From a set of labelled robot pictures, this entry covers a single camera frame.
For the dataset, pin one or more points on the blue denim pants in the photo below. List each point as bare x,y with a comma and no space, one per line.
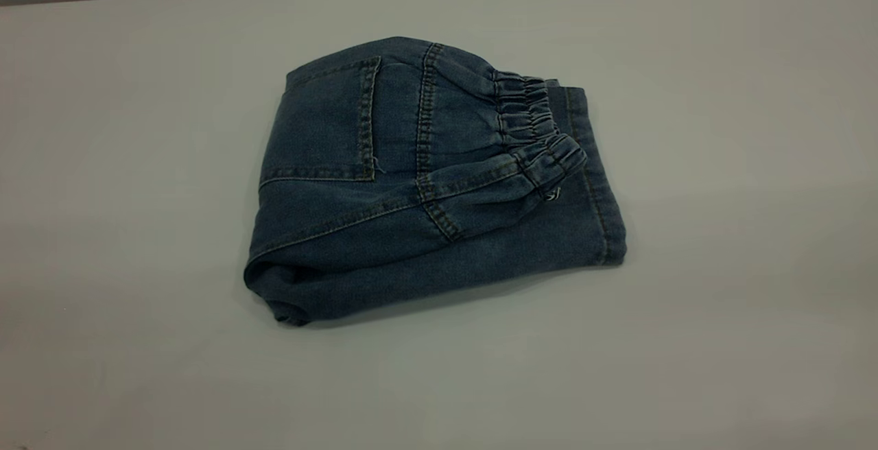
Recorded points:
411,196

